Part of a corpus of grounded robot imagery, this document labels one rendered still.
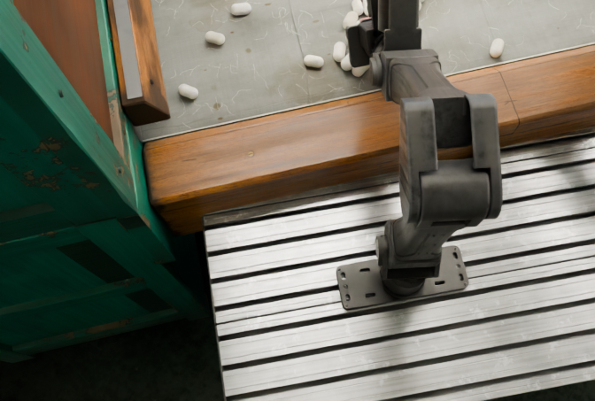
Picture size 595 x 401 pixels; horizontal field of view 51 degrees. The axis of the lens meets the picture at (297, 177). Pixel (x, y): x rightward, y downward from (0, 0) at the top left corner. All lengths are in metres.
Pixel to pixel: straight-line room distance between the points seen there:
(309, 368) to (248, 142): 0.36
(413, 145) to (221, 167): 0.42
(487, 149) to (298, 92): 0.48
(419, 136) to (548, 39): 0.58
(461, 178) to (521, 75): 0.48
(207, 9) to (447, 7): 0.42
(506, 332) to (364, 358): 0.22
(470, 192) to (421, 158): 0.06
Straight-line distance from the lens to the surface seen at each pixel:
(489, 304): 1.04
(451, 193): 0.63
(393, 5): 0.87
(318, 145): 0.98
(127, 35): 1.00
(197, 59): 1.10
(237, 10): 1.13
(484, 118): 0.64
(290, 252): 1.02
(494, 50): 1.11
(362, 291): 1.00
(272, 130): 0.99
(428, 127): 0.63
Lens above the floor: 1.66
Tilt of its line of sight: 68 degrees down
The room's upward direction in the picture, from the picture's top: 4 degrees counter-clockwise
